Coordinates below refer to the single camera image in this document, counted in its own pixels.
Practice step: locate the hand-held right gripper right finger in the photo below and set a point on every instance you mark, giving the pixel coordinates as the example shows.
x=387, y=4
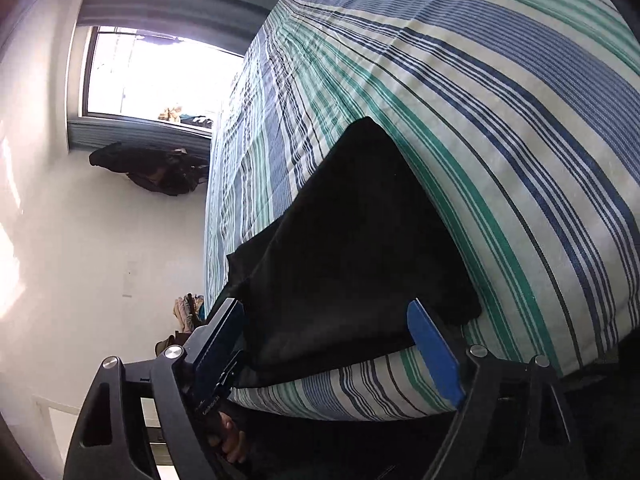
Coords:
x=435, y=350

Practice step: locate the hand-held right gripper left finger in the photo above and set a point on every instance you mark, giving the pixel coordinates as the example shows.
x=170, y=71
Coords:
x=217, y=340

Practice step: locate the black pants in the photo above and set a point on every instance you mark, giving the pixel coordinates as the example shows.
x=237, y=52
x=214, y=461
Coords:
x=340, y=260

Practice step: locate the person's left hand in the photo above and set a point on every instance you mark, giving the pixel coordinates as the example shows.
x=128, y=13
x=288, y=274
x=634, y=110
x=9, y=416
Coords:
x=230, y=440

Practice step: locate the clutter pile beside bed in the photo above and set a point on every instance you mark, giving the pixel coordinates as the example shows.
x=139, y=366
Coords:
x=189, y=310

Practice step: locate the hanging dark jackets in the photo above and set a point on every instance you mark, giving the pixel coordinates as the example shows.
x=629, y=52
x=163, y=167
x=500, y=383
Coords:
x=155, y=170

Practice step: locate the narrow blue curtain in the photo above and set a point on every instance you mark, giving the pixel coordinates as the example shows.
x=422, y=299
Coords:
x=135, y=132

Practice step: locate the striped bed sheet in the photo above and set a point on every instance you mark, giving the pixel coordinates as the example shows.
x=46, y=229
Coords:
x=500, y=135

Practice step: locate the items outside window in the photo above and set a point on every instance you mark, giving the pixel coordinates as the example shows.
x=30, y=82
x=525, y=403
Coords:
x=172, y=112

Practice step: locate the bright window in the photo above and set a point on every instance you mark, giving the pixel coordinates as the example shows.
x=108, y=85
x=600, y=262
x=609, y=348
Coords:
x=150, y=75

